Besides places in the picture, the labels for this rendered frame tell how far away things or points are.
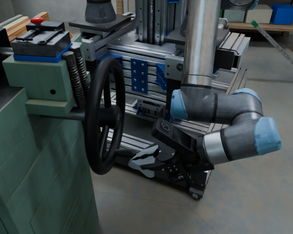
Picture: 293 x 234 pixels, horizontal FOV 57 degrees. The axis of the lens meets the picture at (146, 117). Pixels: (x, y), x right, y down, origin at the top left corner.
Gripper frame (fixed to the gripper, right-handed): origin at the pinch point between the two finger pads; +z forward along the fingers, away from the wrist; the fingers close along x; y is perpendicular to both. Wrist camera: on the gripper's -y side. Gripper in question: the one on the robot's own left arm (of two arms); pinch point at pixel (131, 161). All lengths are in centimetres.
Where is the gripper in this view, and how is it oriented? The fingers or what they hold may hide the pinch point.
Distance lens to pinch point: 71.5
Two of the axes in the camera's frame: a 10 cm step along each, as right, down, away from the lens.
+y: 4.8, 7.3, 4.8
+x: 1.8, -6.2, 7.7
